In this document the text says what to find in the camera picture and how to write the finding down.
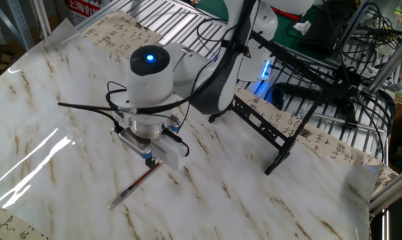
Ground cardboard box red print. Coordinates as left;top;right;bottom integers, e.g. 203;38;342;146
64;0;103;26

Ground black padded strap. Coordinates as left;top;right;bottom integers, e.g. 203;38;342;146
272;82;359;127

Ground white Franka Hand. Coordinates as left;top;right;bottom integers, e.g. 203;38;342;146
145;135;191;172

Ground aluminium frame post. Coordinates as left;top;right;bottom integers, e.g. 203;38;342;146
367;31;402;95
369;171;402;216

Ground tangled black cables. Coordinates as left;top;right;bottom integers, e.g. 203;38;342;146
320;0;402;161

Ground white metal post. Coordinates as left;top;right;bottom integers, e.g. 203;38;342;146
31;0;52;38

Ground thin metal rod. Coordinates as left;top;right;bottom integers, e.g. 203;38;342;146
305;111;385;133

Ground brown calligraphy brush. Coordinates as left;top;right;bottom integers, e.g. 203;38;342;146
107;161;163;209

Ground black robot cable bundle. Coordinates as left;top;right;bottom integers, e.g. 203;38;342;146
57;0;258;157

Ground crumpled white paper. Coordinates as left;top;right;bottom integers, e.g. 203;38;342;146
293;20;313;36

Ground red black tool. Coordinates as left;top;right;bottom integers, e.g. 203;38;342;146
270;5;302;23

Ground glossy marble pattern sheet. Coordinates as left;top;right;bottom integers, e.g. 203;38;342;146
0;18;380;240

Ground brown cardboard scraps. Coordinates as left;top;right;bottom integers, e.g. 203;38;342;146
0;46;17;83

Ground black bag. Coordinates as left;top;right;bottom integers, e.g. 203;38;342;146
300;6;347;61

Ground green mat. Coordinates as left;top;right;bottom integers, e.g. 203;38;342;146
193;0;325;59

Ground black wooden pen rack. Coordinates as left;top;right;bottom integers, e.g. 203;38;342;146
207;29;363;177

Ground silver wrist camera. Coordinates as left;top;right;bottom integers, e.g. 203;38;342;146
117;127;153;160

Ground grey steel shelf upright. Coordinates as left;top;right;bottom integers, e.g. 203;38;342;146
0;0;35;51

